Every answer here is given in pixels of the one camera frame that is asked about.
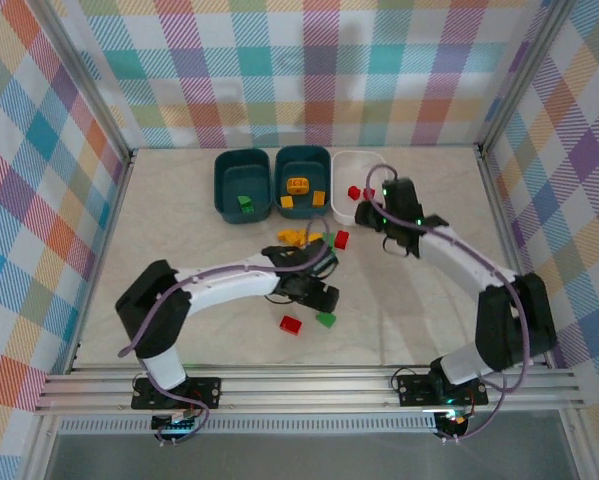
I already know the white plastic container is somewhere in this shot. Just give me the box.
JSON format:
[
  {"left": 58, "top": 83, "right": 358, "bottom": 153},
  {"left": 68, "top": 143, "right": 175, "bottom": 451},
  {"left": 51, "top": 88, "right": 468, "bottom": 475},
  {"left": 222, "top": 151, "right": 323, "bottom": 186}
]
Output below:
[{"left": 331, "top": 149, "right": 388, "bottom": 224}]

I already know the teal plastic container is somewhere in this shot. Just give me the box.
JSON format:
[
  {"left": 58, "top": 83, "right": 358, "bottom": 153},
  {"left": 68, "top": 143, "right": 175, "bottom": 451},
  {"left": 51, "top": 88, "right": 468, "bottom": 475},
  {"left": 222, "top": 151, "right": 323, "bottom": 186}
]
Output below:
[
  {"left": 274, "top": 144, "right": 332, "bottom": 221},
  {"left": 213, "top": 148, "right": 273, "bottom": 226}
]

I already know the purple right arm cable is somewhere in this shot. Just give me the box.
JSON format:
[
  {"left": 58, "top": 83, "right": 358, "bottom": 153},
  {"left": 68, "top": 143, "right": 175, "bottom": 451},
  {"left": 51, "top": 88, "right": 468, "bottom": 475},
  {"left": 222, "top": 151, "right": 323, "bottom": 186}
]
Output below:
[{"left": 364, "top": 163, "right": 536, "bottom": 369}]

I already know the aluminium mounting rail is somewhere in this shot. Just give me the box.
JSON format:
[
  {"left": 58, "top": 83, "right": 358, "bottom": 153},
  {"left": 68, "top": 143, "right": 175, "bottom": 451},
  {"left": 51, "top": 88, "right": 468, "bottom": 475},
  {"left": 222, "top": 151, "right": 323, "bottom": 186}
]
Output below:
[{"left": 33, "top": 366, "right": 588, "bottom": 417}]

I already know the aluminium side rail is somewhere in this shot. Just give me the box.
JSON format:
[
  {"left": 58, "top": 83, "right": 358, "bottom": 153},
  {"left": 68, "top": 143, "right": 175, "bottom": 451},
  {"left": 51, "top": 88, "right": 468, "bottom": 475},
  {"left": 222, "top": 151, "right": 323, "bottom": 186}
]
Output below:
[
  {"left": 69, "top": 149, "right": 138, "bottom": 375},
  {"left": 477, "top": 143, "right": 553, "bottom": 370}
]

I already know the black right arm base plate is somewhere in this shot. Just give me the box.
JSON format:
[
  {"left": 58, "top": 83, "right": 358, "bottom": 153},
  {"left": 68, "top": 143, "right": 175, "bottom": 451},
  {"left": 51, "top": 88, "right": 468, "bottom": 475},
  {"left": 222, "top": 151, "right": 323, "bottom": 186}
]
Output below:
[{"left": 395, "top": 372, "right": 490, "bottom": 408}]

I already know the grey slotted cable duct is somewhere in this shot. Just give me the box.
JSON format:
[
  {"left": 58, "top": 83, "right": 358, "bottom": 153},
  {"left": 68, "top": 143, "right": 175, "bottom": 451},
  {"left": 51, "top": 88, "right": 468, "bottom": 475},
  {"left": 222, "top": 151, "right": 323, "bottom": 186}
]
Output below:
[{"left": 58, "top": 418, "right": 438, "bottom": 436}]

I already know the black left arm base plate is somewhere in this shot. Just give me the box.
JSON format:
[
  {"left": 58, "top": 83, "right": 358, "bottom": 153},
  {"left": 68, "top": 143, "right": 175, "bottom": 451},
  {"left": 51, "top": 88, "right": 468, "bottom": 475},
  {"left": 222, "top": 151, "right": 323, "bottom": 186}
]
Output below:
[{"left": 130, "top": 375, "right": 223, "bottom": 412}]

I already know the aluminium frame post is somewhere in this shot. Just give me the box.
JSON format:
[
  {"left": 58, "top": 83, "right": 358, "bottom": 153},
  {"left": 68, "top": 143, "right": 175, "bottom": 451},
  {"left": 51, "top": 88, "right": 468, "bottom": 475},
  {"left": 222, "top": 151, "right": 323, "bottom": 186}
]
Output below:
[
  {"left": 474, "top": 0, "right": 583, "bottom": 156},
  {"left": 27, "top": 0, "right": 136, "bottom": 169}
]

